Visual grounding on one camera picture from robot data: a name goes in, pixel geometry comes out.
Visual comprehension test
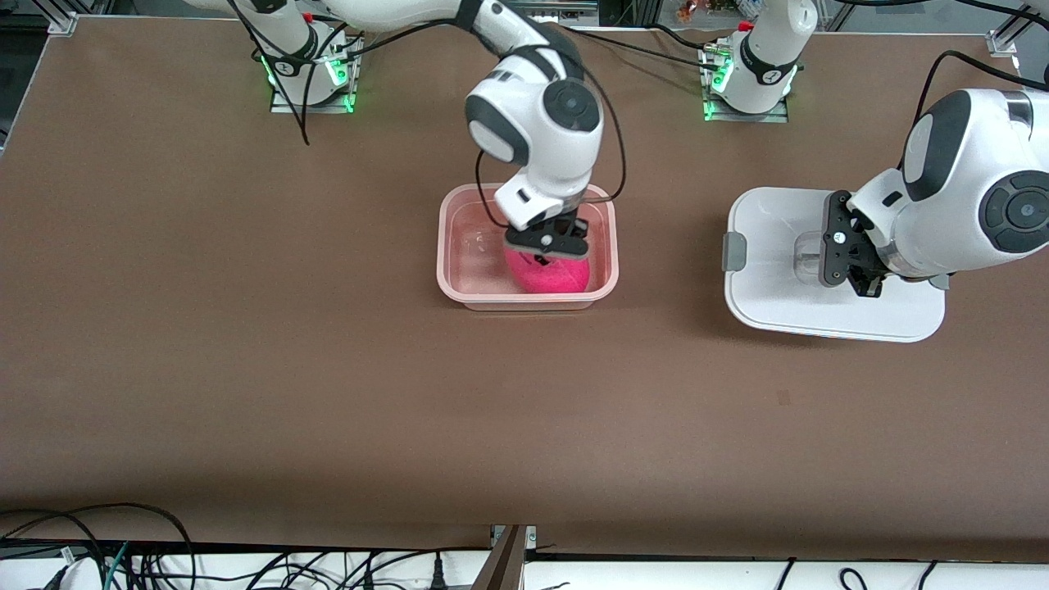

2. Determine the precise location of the green cable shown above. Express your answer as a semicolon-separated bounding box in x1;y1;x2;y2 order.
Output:
105;541;132;590

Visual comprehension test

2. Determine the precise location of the black looped cable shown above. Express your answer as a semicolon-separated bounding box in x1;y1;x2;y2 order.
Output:
0;502;198;590

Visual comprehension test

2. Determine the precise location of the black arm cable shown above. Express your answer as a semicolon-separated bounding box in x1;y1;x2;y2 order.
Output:
228;0;628;230
897;0;1049;173

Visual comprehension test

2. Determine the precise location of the white box lid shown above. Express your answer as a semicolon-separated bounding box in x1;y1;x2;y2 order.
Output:
722;188;946;343

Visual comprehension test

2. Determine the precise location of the aluminium frame post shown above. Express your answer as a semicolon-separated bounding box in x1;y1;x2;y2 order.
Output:
470;524;538;590

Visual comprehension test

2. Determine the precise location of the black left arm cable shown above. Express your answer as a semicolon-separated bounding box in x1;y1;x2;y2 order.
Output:
897;0;1049;173

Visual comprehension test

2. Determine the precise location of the pink plush toy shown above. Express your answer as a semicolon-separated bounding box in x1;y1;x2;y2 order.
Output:
503;246;591;294

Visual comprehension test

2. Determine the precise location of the short black table cable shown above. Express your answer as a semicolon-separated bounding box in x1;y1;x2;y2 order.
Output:
647;23;718;52

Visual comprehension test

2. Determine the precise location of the aluminium frame rail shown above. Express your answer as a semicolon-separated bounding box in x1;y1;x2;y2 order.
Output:
533;0;601;23

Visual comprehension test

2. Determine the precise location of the colourful toy figure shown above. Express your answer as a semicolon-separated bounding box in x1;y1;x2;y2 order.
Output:
676;0;742;23

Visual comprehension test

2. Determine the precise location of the long black table cable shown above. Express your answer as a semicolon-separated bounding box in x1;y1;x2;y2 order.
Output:
574;27;722;73

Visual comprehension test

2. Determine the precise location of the right arm aluminium base plate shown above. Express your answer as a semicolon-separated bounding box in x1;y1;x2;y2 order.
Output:
270;37;361;116

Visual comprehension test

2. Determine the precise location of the pink plastic box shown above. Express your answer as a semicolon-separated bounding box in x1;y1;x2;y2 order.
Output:
437;183;620;312

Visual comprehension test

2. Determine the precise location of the left arm aluminium base plate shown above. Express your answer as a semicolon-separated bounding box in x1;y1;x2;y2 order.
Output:
701;41;792;124

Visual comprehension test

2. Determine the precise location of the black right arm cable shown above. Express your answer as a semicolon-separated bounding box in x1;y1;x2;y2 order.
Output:
228;0;628;230

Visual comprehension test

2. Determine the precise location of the white lower shelf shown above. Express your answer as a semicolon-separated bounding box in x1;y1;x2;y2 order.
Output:
0;547;1049;590

